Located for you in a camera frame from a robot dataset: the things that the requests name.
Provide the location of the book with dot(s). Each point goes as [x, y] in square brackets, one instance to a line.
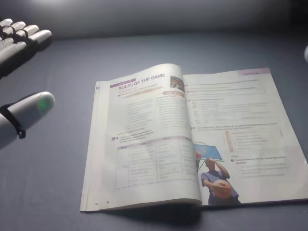
[192, 139]

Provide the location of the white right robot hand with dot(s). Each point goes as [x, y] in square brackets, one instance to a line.
[29, 113]

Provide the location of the grey table cloth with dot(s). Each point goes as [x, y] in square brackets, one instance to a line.
[48, 183]

